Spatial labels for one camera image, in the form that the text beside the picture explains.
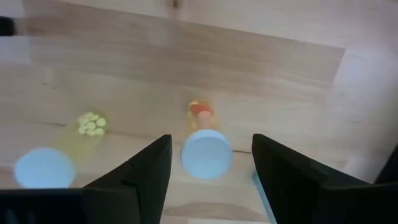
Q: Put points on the orange-yellow toy top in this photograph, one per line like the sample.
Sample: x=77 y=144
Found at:
x=206 y=154

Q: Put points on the yellow-green toy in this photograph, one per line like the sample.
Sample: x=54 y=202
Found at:
x=43 y=168

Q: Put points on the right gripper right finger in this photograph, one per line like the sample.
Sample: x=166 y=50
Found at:
x=286 y=174

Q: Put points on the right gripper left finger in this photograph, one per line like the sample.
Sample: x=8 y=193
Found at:
x=146 y=174

